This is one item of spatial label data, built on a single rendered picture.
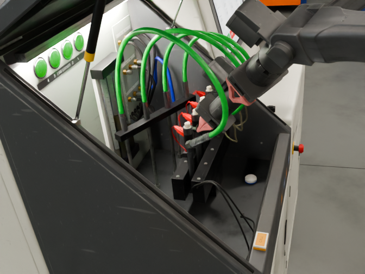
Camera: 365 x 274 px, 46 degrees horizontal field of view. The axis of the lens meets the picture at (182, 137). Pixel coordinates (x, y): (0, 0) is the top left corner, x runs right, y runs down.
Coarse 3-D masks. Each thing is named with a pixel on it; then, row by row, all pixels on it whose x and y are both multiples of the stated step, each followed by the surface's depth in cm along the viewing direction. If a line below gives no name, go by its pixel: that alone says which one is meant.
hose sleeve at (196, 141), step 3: (201, 135) 106; (204, 135) 104; (207, 135) 103; (195, 138) 108; (198, 138) 106; (201, 138) 105; (204, 138) 104; (207, 138) 104; (210, 138) 103; (192, 141) 108; (195, 141) 107; (198, 141) 106; (201, 141) 106; (204, 141) 105; (192, 144) 108; (195, 144) 108; (198, 144) 108
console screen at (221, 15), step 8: (216, 0) 155; (224, 0) 164; (232, 0) 175; (240, 0) 186; (216, 8) 154; (224, 8) 163; (232, 8) 173; (216, 16) 153; (224, 16) 162; (216, 24) 153; (224, 24) 160; (224, 32) 159; (232, 32) 169; (240, 40) 178
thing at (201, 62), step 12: (132, 36) 105; (168, 36) 97; (120, 48) 110; (120, 60) 113; (120, 72) 117; (120, 84) 119; (216, 84) 94; (120, 96) 121; (120, 108) 123; (216, 132) 101
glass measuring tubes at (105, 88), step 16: (112, 64) 125; (96, 80) 122; (112, 80) 130; (96, 96) 125; (112, 96) 129; (112, 112) 132; (128, 112) 140; (112, 128) 131; (112, 144) 134; (128, 160) 141
